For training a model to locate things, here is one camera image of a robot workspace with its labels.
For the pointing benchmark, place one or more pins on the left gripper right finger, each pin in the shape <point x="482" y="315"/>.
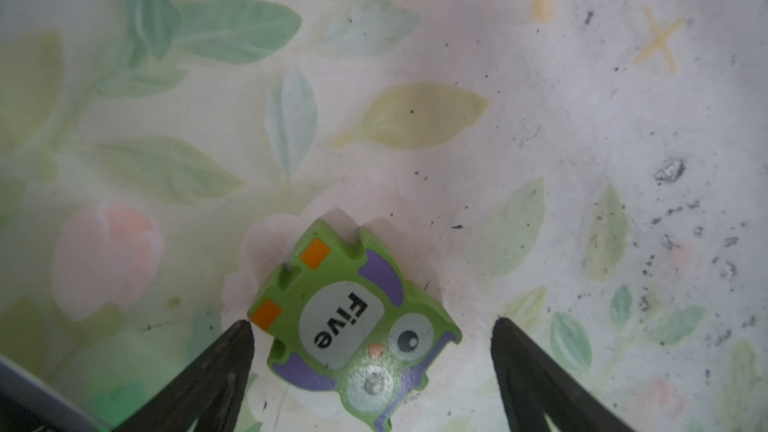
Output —
<point x="537" y="393"/>

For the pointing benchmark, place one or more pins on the owl sticker toy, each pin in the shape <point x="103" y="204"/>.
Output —
<point x="344" y="319"/>

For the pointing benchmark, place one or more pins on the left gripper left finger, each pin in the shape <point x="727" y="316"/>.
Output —
<point x="208" y="394"/>

